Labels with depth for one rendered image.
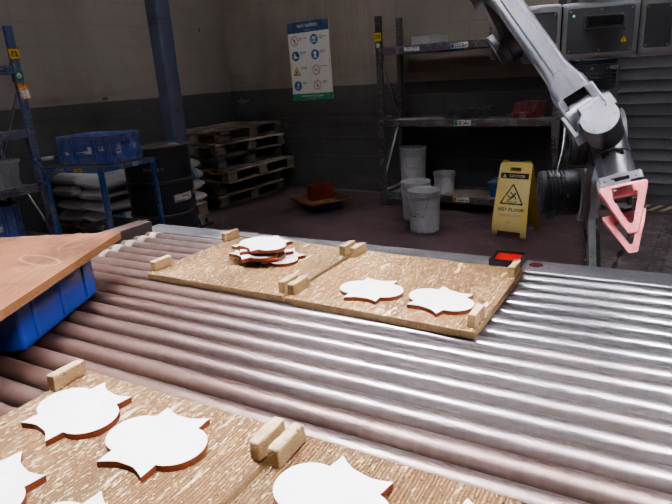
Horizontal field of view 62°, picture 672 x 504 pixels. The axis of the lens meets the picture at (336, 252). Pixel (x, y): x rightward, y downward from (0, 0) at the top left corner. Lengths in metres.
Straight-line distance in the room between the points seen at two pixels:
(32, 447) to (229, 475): 0.28
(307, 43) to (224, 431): 6.50
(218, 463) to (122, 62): 6.28
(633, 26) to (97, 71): 5.60
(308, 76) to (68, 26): 2.63
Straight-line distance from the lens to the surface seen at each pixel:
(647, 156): 5.80
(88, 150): 4.52
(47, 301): 1.25
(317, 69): 7.01
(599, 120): 0.98
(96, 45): 6.67
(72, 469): 0.80
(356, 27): 6.73
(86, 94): 6.53
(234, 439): 0.77
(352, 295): 1.14
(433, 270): 1.30
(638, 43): 1.84
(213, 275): 1.37
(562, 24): 1.80
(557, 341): 1.04
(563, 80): 1.10
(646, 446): 0.82
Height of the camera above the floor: 1.37
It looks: 18 degrees down
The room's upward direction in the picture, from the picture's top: 4 degrees counter-clockwise
